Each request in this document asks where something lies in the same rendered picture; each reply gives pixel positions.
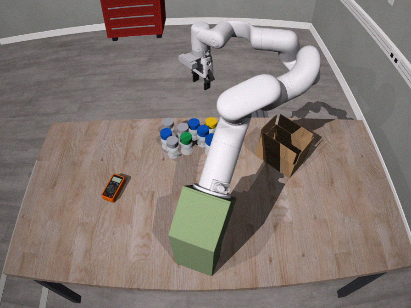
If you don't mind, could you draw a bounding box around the blue-capped white bottle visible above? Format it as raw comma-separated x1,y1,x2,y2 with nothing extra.
205,133,214,155
160,128,172,151
188,118,200,141
197,125,209,148

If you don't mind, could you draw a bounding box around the clear glass bottle with yellow cap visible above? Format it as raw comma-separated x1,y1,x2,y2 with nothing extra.
205,117,217,134

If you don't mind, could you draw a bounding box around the clear glass bottle with dark grey cap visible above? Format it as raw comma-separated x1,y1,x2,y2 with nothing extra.
167,136,180,159
162,118,175,136
177,123,189,144

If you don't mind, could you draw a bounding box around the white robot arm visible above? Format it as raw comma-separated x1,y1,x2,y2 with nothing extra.
178,20,321,198

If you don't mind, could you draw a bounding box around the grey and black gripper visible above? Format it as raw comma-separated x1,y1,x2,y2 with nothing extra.
191,55,215,90

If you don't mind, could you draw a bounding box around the orange digital multimeter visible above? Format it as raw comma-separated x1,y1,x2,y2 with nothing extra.
101,174,126,203

